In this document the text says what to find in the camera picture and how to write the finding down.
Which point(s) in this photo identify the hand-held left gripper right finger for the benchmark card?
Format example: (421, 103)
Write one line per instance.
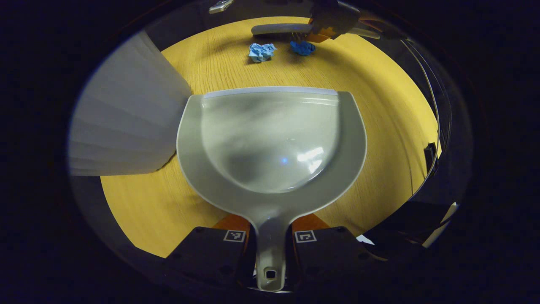
(329, 253)

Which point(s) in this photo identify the small grey broom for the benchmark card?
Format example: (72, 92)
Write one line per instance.
(278, 28)

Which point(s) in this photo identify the light blue paper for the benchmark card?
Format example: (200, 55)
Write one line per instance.
(261, 52)

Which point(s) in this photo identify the small black box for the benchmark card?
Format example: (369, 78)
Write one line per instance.
(430, 157)

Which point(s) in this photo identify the white plastic garbage bin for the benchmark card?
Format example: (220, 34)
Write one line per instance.
(126, 118)

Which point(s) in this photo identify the small silver object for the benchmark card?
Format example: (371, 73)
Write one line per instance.
(221, 5)

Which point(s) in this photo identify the grey translucent dustpan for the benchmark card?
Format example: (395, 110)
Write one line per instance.
(270, 143)

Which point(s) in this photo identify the dark blue paper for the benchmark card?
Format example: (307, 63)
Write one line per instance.
(303, 48)

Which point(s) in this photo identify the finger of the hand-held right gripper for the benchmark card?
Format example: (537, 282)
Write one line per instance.
(333, 21)

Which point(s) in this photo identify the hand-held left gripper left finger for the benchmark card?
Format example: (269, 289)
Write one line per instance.
(211, 253)

